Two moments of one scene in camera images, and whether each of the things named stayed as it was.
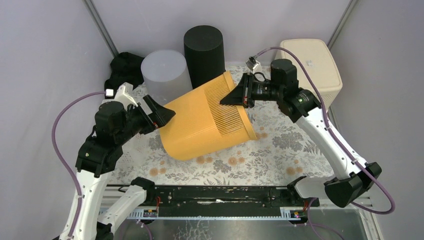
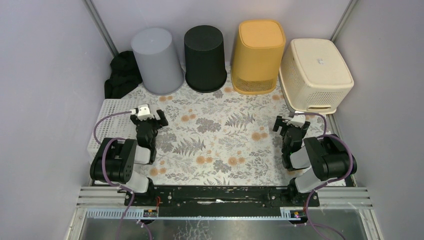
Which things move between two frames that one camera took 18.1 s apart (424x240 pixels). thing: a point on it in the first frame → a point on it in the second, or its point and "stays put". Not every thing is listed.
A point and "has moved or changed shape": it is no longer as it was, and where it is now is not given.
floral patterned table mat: x=282 y=152 stays put
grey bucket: x=165 y=75 has moved or changed shape
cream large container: x=317 y=56 has moved or changed shape
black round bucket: x=204 y=48 stays put
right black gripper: x=242 y=95 → x=280 y=122
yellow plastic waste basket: x=202 y=124 → x=258 y=54
